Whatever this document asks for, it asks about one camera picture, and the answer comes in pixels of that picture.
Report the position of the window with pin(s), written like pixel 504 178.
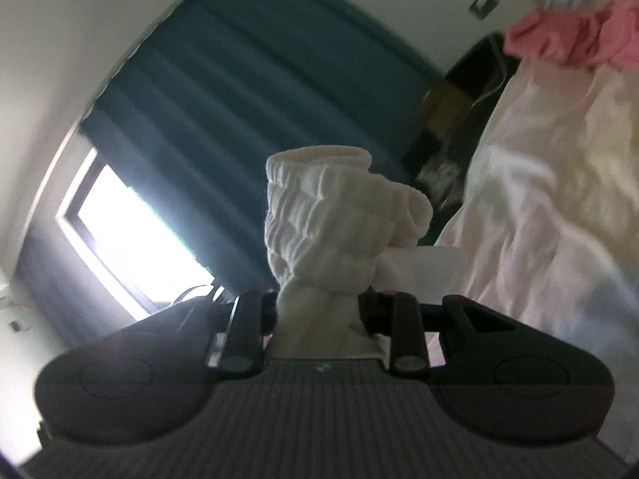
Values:
pixel 130 229

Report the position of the pink fleece cloth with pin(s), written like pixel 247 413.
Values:
pixel 559 35

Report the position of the dark bag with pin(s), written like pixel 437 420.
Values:
pixel 479 70

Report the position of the white cotton garment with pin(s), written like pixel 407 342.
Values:
pixel 319 219

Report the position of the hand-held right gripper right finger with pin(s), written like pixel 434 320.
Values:
pixel 407 324

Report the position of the wall switch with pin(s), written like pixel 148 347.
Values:
pixel 483 5

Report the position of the teal curtain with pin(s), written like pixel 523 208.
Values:
pixel 239 90

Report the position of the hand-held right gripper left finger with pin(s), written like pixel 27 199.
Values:
pixel 247 324

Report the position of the pale pink bed sheet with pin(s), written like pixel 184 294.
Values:
pixel 549 199

